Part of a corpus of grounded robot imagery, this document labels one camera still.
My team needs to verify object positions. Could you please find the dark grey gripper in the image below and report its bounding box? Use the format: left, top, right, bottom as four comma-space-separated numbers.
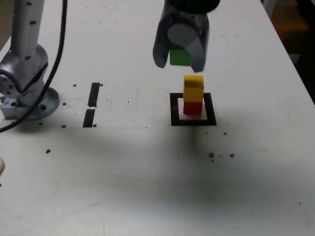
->
152, 9, 211, 73

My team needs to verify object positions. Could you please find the green cube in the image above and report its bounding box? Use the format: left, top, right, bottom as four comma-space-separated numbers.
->
169, 48, 192, 66

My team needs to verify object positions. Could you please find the yellow cube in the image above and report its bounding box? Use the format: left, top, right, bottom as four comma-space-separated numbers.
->
183, 75, 205, 102

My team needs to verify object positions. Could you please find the red cube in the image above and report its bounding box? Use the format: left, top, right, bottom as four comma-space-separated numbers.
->
183, 100, 203, 115

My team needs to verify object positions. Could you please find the black tape square outline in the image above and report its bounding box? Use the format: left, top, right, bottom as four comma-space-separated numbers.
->
169, 92, 217, 127

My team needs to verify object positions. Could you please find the black tape strip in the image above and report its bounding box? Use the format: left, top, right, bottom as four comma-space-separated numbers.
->
82, 82, 101, 128

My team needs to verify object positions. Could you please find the black cable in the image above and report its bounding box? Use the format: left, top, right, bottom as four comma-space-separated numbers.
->
0, 0, 68, 133

